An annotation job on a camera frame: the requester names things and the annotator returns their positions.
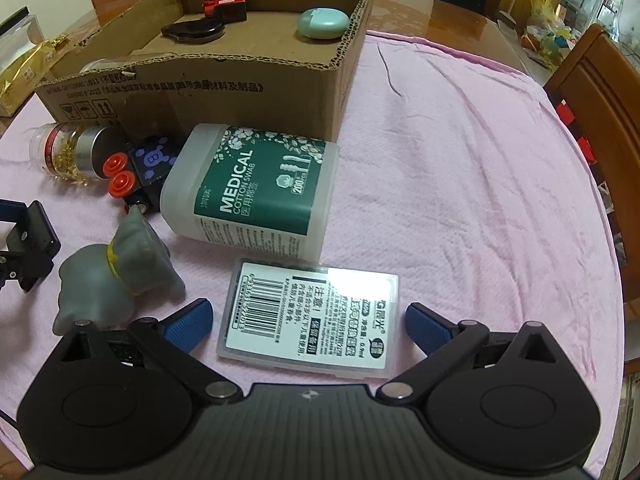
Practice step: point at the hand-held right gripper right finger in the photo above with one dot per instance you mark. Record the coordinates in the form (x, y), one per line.
(425, 328)

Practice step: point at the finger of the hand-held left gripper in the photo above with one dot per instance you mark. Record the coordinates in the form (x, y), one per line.
(42, 242)
(10, 210)

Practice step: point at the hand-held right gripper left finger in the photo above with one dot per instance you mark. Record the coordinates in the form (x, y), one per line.
(192, 326)

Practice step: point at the clear plastic case white label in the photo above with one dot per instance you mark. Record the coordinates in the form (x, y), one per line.
(310, 320)

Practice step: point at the clear plastic jar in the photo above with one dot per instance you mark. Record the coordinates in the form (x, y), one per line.
(107, 66)

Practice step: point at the brown cardboard box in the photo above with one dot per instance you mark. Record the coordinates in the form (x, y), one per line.
(250, 95)

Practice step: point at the red toy train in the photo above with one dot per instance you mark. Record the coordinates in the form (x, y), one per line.
(227, 9)

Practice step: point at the mint green oval case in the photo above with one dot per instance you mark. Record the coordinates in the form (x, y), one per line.
(322, 22)

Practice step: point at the clear bottle of gold capsules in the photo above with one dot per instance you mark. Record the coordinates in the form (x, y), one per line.
(65, 150)

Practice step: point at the grey elephant toy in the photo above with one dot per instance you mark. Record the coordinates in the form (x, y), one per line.
(135, 255)

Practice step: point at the gold tissue box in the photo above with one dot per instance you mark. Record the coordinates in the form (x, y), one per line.
(25, 77)

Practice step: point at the dark blue red-wheeled toy car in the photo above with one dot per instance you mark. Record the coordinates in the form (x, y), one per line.
(150, 157)

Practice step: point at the green label cotton swab box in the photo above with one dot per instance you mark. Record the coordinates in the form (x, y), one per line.
(250, 195)

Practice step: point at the pink towel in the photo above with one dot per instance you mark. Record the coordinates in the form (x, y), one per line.
(450, 185)

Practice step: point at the clear jar with black lid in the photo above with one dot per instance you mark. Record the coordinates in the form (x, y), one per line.
(20, 35)

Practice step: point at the red box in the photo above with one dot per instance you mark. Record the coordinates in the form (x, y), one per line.
(567, 112)

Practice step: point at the wooden chair with grooved back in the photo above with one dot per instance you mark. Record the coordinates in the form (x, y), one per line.
(600, 90)

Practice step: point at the yellow plastic bag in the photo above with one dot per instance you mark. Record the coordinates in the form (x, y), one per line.
(542, 7)

